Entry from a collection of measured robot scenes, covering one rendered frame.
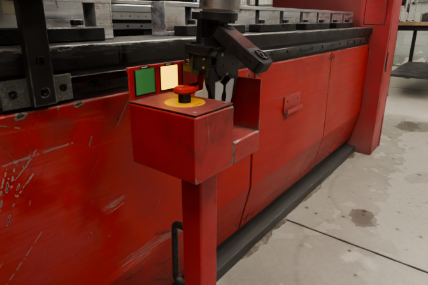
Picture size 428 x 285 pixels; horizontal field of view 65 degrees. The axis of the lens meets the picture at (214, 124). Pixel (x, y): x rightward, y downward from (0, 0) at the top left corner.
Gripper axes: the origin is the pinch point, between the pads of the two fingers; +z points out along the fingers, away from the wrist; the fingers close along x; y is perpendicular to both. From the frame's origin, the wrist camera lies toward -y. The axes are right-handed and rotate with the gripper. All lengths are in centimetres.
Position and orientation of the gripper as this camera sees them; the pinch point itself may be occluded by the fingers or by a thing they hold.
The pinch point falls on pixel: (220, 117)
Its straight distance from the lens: 67.5
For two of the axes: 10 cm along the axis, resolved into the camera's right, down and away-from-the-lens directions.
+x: -6.1, 2.4, -7.6
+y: -7.9, -2.6, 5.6
